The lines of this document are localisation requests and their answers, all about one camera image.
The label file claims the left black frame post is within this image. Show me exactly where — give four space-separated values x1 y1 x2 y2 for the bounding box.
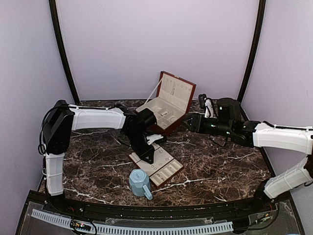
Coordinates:
48 0 80 104

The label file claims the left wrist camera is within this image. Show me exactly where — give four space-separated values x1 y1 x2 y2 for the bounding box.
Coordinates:
146 134 167 145

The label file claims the white slotted cable duct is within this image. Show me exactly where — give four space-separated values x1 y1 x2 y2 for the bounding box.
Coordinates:
31 209 234 235

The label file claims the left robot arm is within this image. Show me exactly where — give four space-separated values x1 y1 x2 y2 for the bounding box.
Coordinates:
38 100 157 213

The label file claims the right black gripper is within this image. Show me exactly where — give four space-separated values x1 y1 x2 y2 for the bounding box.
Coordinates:
180 113 233 137

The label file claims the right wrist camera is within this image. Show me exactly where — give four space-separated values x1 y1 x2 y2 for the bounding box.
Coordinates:
198 94 217 118

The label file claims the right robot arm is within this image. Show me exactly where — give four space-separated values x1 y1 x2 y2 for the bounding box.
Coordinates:
181 94 313 212

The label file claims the black front rail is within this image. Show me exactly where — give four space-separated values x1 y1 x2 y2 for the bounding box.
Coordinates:
37 193 278 221

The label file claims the black frame post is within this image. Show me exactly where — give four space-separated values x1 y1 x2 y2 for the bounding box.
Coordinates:
237 0 267 103
48 0 80 104

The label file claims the red wooden jewelry box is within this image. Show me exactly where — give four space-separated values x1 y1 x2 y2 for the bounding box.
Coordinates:
136 71 196 135

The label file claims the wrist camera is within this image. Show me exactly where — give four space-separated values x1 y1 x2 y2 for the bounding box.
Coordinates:
198 94 217 118
146 134 167 145

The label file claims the right black frame post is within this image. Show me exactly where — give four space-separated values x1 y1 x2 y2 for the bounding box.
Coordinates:
237 0 267 103

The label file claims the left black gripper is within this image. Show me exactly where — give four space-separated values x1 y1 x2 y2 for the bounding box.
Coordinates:
125 129 156 164

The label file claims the red jewelry tray insert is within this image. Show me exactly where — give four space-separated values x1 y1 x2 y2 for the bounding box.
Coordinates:
129 143 183 188

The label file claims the light blue mug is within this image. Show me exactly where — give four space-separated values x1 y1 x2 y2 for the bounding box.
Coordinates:
129 169 153 200

